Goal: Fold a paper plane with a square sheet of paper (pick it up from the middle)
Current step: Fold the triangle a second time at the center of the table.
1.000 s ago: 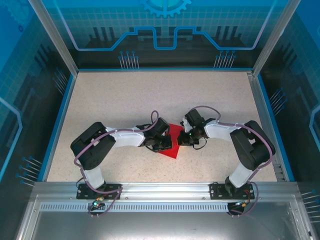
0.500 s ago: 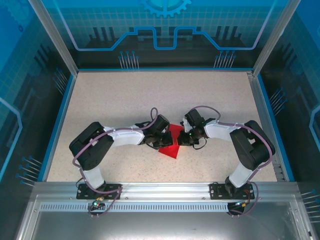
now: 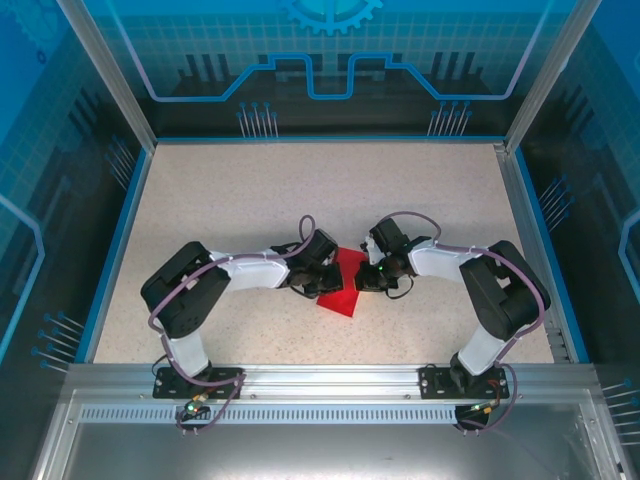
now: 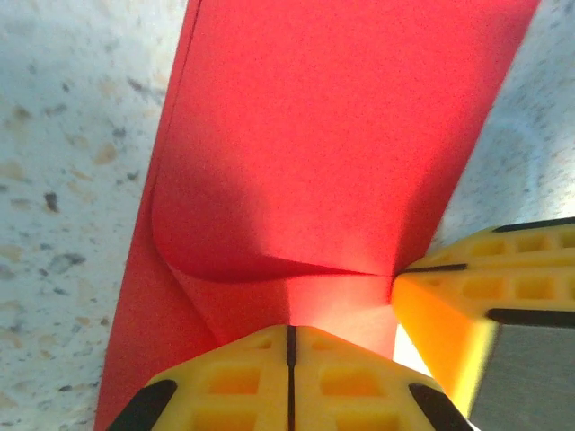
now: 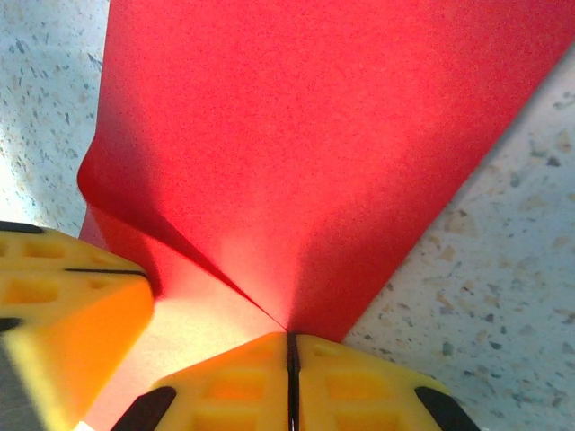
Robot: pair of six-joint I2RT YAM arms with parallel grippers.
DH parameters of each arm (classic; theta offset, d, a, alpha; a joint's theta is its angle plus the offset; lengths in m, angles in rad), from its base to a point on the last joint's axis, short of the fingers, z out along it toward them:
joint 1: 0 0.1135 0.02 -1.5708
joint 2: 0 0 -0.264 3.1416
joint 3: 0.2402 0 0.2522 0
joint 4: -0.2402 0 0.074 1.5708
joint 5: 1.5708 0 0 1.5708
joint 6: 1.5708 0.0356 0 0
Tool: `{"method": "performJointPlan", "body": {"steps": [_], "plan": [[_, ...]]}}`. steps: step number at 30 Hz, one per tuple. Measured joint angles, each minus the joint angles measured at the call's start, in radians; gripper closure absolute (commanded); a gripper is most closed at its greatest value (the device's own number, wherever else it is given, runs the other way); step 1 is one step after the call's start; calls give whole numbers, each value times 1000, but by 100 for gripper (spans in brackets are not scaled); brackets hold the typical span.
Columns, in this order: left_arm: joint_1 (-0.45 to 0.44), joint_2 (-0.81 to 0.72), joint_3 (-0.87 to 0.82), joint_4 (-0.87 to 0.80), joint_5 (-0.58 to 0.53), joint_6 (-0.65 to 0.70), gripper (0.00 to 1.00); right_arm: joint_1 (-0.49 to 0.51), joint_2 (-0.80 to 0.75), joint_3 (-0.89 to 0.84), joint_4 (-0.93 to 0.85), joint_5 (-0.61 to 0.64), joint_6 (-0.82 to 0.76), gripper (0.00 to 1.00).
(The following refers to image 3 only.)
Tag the blue table edge strip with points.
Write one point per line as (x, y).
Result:
(551, 250)
(118, 250)

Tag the aluminium corner post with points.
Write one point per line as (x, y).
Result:
(111, 75)
(550, 75)

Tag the slotted metal strip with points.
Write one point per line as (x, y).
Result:
(325, 415)

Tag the aluminium frame rail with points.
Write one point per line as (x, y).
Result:
(325, 380)

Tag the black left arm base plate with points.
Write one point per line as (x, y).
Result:
(161, 385)

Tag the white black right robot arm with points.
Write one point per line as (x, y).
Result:
(435, 262)

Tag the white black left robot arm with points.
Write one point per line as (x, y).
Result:
(255, 272)

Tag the aluminium side rail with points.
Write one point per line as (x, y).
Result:
(531, 250)

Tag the grey metal tray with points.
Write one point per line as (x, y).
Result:
(325, 450)

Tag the red cloth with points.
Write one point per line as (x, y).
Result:
(340, 305)

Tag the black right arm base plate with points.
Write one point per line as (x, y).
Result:
(430, 382)

